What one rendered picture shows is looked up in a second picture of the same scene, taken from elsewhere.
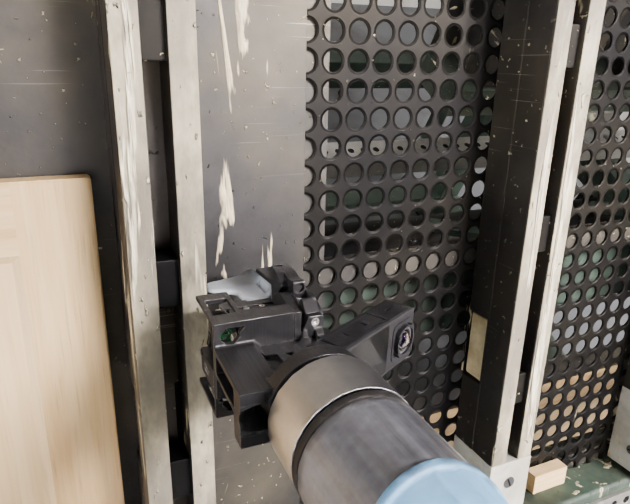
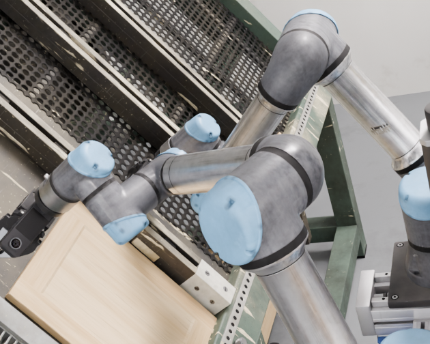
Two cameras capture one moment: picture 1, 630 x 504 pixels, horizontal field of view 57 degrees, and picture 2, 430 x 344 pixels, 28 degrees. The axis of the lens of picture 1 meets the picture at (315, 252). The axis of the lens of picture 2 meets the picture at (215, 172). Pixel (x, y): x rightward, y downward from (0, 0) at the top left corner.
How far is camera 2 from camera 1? 1.85 m
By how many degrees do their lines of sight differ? 31
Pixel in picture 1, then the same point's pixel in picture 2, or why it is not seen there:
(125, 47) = (62, 153)
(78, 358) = not seen: hidden behind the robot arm
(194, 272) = not seen: hidden behind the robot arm
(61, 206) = (78, 207)
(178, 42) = (66, 145)
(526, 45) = (105, 89)
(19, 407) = (121, 263)
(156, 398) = not seen: hidden behind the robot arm
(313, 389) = (164, 147)
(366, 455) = (179, 134)
